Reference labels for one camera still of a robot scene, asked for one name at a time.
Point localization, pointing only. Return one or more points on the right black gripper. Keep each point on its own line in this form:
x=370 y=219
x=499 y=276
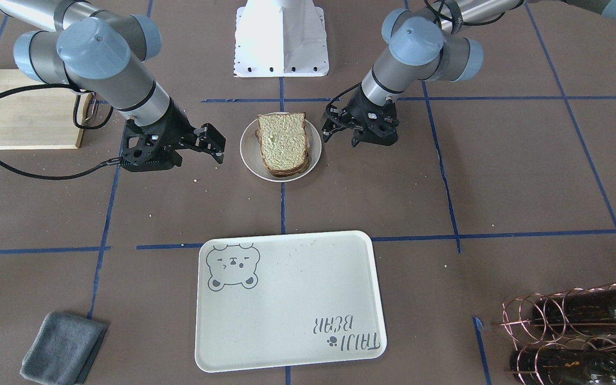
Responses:
x=178 y=130

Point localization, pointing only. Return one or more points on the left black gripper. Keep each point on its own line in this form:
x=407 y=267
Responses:
x=360 y=108

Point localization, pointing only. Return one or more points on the white plate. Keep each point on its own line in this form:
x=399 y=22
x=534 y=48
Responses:
x=252 y=159

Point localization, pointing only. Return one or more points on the bread slice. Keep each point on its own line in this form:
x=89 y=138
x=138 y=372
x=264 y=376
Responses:
x=284 y=155
x=276 y=124

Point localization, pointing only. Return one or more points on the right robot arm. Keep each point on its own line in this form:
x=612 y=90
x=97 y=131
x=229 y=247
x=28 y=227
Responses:
x=87 y=49

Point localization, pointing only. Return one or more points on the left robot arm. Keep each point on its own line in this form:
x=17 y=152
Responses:
x=422 y=45

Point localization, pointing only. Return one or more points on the cream bear tray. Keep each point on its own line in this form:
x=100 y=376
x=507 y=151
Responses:
x=287 y=300

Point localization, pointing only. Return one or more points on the wooden cutting board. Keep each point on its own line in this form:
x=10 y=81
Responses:
x=37 y=119

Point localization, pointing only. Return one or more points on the grey folded cloth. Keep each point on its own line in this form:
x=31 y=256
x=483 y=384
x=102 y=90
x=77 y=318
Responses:
x=64 y=349

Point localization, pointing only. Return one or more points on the middle green wine bottle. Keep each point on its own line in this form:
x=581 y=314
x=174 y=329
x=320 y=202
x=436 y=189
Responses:
x=550 y=365

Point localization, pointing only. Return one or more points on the green wine bottle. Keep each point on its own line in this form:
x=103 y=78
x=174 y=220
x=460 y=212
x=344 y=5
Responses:
x=588 y=313
x=550 y=365

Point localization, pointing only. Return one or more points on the back green wine bottle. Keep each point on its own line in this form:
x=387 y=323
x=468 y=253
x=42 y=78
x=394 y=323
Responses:
x=588 y=313

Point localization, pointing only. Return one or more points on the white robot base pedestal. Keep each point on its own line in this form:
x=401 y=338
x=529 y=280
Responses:
x=280 y=38

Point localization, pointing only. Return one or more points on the copper wire bottle rack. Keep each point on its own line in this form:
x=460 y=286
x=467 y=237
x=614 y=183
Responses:
x=567 y=337

